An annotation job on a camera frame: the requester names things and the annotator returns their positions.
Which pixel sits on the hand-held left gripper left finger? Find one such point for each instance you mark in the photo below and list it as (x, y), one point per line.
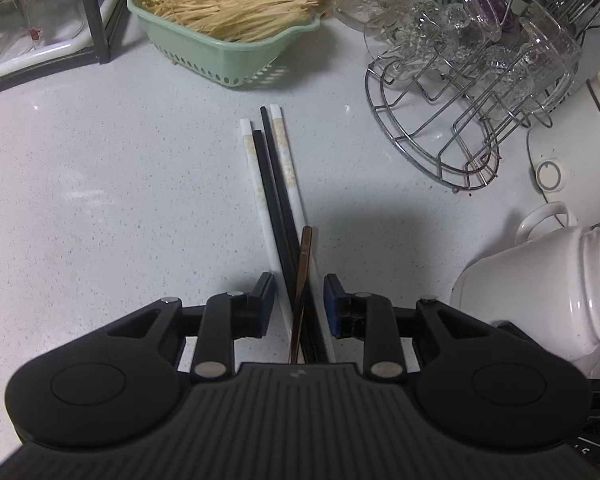
(262, 305)

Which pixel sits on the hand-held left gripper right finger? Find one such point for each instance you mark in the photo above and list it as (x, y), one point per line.
(334, 305)

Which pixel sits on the brown wooden chopstick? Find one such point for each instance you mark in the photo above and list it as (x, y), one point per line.
(304, 260)

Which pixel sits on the black chopstick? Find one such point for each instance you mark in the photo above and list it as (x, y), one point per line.
(267, 195)
(276, 170)

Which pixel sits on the white chopstick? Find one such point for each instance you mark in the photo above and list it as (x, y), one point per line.
(252, 170)
(285, 160)

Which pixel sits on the white mug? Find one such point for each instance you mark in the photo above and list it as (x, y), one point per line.
(525, 285)

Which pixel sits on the green plastic basket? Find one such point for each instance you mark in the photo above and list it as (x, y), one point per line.
(220, 60)

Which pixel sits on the glass goblet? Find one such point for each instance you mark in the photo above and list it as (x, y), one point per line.
(420, 35)

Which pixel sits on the black induction cooktop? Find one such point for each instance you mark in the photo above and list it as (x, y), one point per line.
(597, 440)

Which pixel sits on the white electric pot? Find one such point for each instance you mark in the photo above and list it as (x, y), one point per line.
(580, 140)

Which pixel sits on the enoki mushrooms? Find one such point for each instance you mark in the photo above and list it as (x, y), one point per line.
(240, 5)

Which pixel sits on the tall glass mug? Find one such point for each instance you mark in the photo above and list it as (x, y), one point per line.
(540, 55)

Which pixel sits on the black dish rack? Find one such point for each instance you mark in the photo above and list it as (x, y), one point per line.
(102, 20)

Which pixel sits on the purple-lidded glass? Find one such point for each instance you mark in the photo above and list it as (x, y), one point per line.
(487, 5)

